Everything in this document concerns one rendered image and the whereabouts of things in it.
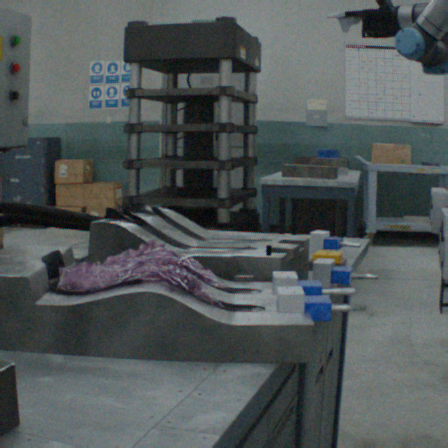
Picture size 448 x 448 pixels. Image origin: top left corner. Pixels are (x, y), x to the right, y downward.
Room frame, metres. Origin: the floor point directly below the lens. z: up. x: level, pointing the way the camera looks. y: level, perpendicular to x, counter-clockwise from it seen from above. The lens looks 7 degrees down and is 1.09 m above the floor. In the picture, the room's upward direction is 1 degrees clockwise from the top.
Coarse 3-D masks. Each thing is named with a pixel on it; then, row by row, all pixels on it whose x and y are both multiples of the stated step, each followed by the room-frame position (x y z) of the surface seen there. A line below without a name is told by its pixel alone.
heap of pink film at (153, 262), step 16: (112, 256) 1.04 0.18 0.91; (128, 256) 1.03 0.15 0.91; (144, 256) 0.95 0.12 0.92; (160, 256) 1.01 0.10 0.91; (176, 256) 1.02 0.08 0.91; (64, 272) 0.94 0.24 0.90; (80, 272) 0.94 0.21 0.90; (96, 272) 0.94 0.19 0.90; (112, 272) 0.94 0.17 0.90; (128, 272) 0.90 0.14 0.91; (144, 272) 0.90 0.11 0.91; (160, 272) 0.90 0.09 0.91; (176, 272) 0.91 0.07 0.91; (192, 272) 1.01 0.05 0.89; (208, 272) 1.02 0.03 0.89; (64, 288) 0.92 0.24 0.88; (80, 288) 0.90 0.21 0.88; (96, 288) 0.89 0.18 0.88; (192, 288) 0.91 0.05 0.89
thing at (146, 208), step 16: (112, 208) 1.28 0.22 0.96; (128, 208) 1.38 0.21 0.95; (144, 208) 1.39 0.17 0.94; (144, 224) 1.31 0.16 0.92; (176, 224) 1.40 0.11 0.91; (208, 240) 1.38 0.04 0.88; (224, 240) 1.37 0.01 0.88; (240, 240) 1.36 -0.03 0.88; (256, 240) 1.35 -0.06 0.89; (272, 240) 1.33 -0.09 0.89
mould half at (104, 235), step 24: (144, 216) 1.35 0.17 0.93; (96, 240) 1.25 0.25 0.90; (120, 240) 1.23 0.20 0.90; (144, 240) 1.22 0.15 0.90; (192, 240) 1.34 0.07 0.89; (96, 264) 1.25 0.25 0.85; (216, 264) 1.17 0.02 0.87; (240, 264) 1.16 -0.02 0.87; (264, 264) 1.15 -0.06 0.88; (288, 264) 1.19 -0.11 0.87
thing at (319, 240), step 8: (312, 232) 1.70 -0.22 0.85; (320, 232) 1.71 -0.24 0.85; (328, 232) 1.72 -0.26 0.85; (312, 240) 1.70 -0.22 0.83; (320, 240) 1.69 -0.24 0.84; (328, 240) 1.68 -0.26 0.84; (336, 240) 1.67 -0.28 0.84; (312, 248) 1.70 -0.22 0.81; (320, 248) 1.69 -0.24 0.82; (328, 248) 1.68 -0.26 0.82; (336, 248) 1.67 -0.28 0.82
